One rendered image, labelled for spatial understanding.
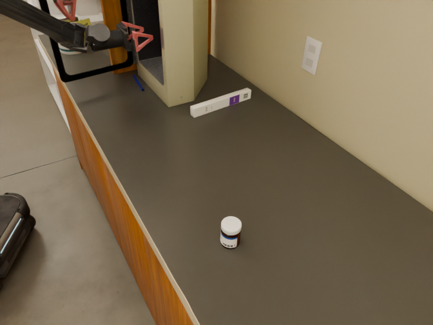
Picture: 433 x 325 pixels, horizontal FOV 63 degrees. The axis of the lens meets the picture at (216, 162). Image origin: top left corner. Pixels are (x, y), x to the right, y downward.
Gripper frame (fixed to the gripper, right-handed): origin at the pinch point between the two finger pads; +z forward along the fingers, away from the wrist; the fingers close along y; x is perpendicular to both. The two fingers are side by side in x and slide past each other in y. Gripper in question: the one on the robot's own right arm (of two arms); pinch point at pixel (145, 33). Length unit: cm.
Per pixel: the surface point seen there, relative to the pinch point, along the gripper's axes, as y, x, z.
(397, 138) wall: -77, 15, 47
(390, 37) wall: -64, -11, 47
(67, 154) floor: 107, 115, -37
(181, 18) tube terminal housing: -13.7, -7.8, 8.3
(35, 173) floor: 95, 115, -61
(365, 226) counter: -90, 26, 23
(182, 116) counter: -21.3, 24.2, 3.0
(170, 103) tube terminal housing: -13.4, 22.5, 1.9
